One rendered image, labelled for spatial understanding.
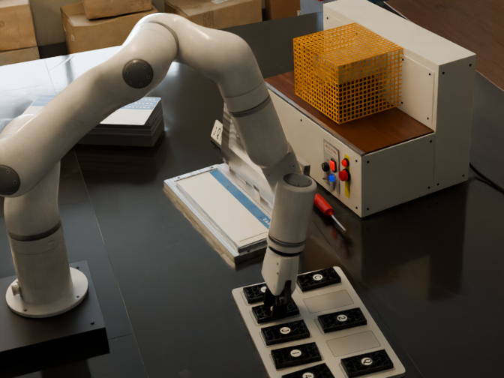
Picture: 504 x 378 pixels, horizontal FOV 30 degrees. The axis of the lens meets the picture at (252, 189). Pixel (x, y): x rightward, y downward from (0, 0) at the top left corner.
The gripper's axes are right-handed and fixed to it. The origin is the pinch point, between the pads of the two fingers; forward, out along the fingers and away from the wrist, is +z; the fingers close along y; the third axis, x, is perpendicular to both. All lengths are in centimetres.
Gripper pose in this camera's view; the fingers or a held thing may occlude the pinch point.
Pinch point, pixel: (274, 304)
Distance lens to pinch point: 213.1
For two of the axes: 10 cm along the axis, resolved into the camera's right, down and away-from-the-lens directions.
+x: 9.5, -0.1, 3.2
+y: 2.9, 4.8, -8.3
